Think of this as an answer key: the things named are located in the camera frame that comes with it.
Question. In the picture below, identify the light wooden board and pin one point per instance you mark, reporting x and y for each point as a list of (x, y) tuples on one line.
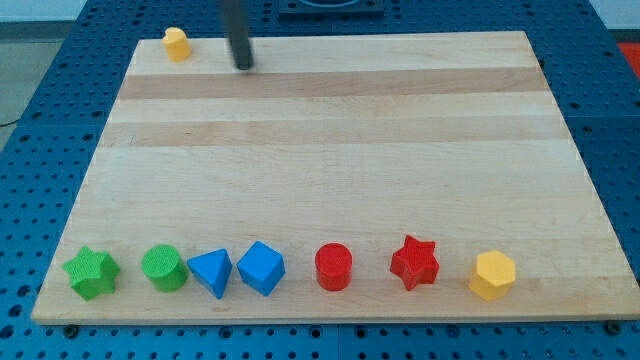
[(360, 140)]

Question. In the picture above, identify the red cylinder block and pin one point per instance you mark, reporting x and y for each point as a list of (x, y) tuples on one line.
[(333, 263)]

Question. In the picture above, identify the blue cube block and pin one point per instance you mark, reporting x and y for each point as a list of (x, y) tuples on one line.
[(261, 268)]

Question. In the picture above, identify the red star block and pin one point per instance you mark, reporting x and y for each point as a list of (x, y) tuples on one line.
[(415, 262)]

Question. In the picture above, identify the blue triangular prism block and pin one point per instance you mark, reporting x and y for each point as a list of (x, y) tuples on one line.
[(212, 270)]

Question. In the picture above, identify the green cylinder block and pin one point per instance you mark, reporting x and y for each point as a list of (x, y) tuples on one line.
[(163, 266)]

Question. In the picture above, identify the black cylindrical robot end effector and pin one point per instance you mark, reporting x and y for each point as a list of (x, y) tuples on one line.
[(236, 28)]

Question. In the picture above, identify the yellow heart-shaped block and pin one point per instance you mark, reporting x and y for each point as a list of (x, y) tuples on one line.
[(175, 42)]

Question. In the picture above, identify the yellow hexagon block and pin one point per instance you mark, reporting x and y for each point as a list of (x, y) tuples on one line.
[(492, 276)]

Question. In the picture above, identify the green star block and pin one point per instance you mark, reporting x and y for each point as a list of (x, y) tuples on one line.
[(92, 273)]

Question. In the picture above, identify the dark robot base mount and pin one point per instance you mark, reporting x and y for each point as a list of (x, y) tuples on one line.
[(315, 8)]

